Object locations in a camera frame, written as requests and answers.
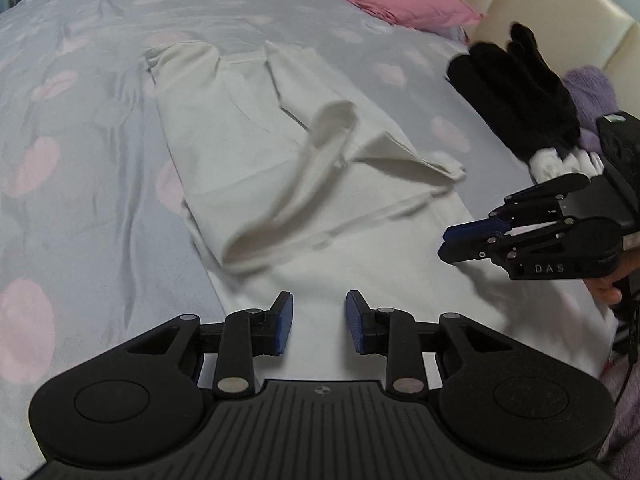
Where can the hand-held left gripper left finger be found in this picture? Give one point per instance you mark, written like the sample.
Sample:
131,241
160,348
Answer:
285,322

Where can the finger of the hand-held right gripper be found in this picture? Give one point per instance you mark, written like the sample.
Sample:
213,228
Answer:
540,195
530,245

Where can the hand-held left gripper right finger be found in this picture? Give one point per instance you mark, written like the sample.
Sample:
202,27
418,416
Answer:
354,322

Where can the cream long-sleeve shirt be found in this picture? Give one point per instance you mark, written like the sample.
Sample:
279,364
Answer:
240,135

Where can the black folded clothes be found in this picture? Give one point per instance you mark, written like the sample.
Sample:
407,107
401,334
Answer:
520,90

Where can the person's right hand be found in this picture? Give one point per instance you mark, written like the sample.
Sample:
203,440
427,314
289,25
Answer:
607,290

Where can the white folded garment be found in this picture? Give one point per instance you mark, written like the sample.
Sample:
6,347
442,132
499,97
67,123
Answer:
560,165

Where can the purple fleece blanket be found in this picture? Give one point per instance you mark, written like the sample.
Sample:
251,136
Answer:
595,90

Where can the cream padded headboard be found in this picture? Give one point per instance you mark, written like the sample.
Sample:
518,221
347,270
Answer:
550,0

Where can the grey bed sheet pink dots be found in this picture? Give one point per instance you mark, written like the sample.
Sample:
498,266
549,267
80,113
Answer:
75,135

